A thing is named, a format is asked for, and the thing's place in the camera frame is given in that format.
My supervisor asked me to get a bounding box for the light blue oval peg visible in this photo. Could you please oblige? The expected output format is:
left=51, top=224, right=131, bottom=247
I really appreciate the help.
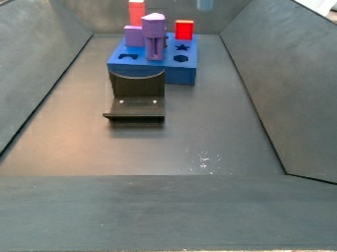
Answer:
left=198, top=0, right=214, bottom=12

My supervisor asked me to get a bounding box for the blue shape sorter board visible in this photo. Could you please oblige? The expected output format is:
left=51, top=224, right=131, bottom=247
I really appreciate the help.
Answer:
left=107, top=32, right=198, bottom=86

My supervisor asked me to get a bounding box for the black curved stand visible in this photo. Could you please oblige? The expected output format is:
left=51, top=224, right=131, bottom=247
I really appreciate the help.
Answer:
left=103, top=72, right=166, bottom=121

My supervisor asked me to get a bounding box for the small purple block peg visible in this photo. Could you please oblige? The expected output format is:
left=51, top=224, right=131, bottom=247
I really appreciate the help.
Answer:
left=124, top=26, right=144, bottom=47

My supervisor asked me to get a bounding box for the red block peg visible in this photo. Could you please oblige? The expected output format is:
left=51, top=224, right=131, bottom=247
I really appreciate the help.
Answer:
left=175, top=20, right=195, bottom=40

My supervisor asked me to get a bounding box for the tall purple pentagon peg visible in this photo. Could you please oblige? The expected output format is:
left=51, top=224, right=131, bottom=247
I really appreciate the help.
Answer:
left=140, top=13, right=166, bottom=61

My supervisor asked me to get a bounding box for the tall salmon rectangular peg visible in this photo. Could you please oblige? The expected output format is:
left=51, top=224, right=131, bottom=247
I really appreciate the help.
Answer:
left=127, top=0, right=144, bottom=26

